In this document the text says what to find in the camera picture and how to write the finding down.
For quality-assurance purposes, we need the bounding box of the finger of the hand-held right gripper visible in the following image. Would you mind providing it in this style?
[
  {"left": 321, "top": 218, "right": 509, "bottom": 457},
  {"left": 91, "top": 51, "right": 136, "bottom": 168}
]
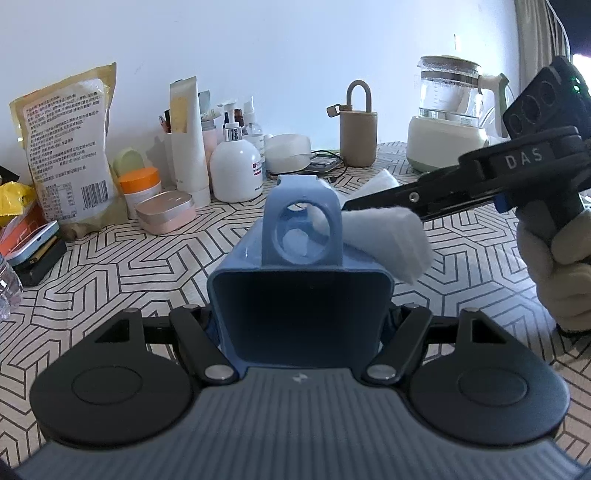
[
  {"left": 342, "top": 165, "right": 468, "bottom": 213},
  {"left": 417, "top": 193, "right": 500, "bottom": 223}
]

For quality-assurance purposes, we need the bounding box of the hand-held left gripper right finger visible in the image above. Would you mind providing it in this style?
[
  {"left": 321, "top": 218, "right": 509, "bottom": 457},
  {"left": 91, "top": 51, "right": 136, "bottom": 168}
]
[{"left": 360, "top": 302, "right": 509, "bottom": 386}]

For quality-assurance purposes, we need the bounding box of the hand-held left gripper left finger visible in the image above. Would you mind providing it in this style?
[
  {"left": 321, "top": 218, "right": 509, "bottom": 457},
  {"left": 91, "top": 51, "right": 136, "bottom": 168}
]
[{"left": 95, "top": 305, "right": 241, "bottom": 387}]

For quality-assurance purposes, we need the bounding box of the white wet wipe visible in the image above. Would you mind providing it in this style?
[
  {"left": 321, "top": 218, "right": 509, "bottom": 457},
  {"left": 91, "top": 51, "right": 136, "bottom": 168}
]
[{"left": 284, "top": 168, "right": 435, "bottom": 285}]

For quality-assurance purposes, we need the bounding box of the blue plastic container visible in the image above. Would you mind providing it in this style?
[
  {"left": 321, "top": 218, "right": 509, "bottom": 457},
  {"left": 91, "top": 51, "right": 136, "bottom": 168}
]
[{"left": 206, "top": 174, "right": 396, "bottom": 376}]

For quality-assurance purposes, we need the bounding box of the person's right hand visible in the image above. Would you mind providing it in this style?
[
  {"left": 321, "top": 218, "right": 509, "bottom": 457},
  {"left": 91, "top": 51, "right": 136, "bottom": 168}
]
[{"left": 515, "top": 207, "right": 591, "bottom": 332}]

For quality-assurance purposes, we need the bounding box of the cream kettle base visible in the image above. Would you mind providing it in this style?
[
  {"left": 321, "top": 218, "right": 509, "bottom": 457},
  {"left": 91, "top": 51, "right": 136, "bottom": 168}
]
[{"left": 406, "top": 115, "right": 491, "bottom": 174}]

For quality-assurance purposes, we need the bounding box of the geometric patterned tablecloth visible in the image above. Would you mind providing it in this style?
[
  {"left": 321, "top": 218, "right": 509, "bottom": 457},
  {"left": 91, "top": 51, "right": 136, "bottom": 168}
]
[{"left": 0, "top": 141, "right": 591, "bottom": 462}]

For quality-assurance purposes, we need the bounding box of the grey flat device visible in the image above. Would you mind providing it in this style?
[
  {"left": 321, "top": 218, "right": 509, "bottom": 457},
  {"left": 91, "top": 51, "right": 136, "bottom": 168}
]
[{"left": 308, "top": 154, "right": 343, "bottom": 173}]

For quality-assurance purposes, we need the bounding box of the glass kettle jug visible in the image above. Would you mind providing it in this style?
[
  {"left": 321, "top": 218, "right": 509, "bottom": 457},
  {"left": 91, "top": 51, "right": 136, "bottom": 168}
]
[{"left": 417, "top": 55, "right": 511, "bottom": 127}]

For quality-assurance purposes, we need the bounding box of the pink case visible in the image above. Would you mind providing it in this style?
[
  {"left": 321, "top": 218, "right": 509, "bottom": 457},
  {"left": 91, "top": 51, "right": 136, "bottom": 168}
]
[{"left": 134, "top": 191, "right": 197, "bottom": 234}]

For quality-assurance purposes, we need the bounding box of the white round lamp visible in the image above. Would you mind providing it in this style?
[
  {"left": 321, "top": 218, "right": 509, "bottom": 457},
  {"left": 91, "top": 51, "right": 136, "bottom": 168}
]
[{"left": 263, "top": 133, "right": 313, "bottom": 173}]

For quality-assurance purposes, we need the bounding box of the beige curtain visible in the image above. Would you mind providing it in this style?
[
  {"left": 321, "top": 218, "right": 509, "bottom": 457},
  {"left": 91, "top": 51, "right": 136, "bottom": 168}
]
[{"left": 514, "top": 0, "right": 574, "bottom": 63}]

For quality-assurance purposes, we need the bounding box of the orange lid jar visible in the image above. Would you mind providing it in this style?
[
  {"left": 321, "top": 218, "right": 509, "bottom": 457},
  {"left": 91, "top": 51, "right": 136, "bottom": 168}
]
[{"left": 119, "top": 167, "right": 163, "bottom": 209}]

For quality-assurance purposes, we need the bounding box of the white pump bottle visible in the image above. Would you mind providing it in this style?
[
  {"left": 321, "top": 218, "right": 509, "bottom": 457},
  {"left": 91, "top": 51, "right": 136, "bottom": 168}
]
[{"left": 209, "top": 104, "right": 264, "bottom": 203}]

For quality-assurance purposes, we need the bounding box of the clear spray bottle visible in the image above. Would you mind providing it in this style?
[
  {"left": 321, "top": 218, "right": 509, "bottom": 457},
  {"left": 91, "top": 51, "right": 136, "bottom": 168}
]
[{"left": 242, "top": 96, "right": 265, "bottom": 154}]

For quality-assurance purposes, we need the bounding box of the black box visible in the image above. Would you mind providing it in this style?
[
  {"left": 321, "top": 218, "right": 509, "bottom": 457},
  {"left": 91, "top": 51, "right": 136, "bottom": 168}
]
[{"left": 16, "top": 237, "right": 68, "bottom": 288}]

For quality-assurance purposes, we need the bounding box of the green round compact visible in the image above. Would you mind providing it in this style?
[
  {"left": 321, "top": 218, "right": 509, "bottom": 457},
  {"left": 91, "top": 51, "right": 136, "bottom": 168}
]
[{"left": 113, "top": 148, "right": 144, "bottom": 179}]

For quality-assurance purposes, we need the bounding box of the white tube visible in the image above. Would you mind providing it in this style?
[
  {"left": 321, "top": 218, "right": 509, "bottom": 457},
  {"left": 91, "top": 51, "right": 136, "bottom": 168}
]
[{"left": 169, "top": 77, "right": 212, "bottom": 209}]

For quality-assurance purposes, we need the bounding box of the pink bottle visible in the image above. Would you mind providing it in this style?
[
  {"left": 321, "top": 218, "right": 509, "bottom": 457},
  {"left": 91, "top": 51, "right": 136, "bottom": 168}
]
[{"left": 200, "top": 119, "right": 221, "bottom": 163}]

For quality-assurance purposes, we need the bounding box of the orange box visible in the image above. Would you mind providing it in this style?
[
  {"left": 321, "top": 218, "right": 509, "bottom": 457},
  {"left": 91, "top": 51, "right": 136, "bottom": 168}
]
[{"left": 0, "top": 203, "right": 49, "bottom": 259}]

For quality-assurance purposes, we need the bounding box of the beige refill pouch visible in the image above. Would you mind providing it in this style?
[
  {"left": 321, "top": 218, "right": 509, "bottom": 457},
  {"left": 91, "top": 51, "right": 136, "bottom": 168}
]
[{"left": 9, "top": 63, "right": 129, "bottom": 239}]

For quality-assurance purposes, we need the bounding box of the yellow packet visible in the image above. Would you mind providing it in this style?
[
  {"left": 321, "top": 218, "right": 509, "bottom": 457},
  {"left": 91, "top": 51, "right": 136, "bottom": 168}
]
[{"left": 0, "top": 181, "right": 38, "bottom": 228}]

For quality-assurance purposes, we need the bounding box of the beige loop handle tumbler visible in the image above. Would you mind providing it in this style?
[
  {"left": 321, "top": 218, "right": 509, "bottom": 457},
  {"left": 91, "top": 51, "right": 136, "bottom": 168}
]
[{"left": 326, "top": 80, "right": 380, "bottom": 167}]

